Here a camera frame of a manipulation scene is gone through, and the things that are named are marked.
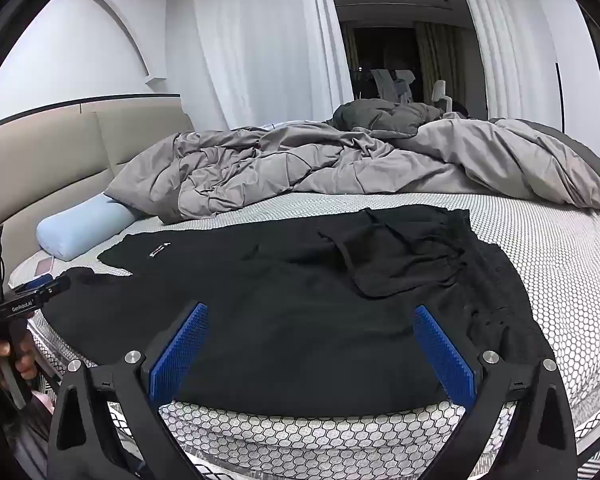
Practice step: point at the bed with honeycomb sheet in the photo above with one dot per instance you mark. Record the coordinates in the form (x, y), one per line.
(555, 260)

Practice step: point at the grey duvet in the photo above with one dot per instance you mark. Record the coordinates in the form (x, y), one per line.
(330, 165)

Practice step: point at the light blue pillow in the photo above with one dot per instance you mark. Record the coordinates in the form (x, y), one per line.
(80, 230)

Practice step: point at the beige padded headboard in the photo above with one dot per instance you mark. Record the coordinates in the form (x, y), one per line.
(45, 160)

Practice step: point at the dark grey blanket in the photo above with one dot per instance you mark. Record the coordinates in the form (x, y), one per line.
(380, 115)

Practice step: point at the white office chair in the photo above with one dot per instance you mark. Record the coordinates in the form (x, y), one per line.
(392, 82)

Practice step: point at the white curtain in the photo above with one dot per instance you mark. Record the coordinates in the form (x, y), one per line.
(265, 40)
(510, 35)

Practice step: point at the person's left forearm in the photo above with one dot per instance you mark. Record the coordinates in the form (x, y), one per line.
(5, 425)

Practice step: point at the person's left hand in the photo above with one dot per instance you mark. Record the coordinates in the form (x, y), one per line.
(22, 360)

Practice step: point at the black pants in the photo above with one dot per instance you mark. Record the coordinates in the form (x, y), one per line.
(300, 320)

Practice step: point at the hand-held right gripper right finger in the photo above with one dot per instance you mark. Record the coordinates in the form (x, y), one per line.
(442, 355)

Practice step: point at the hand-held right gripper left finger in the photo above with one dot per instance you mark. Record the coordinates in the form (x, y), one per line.
(180, 355)

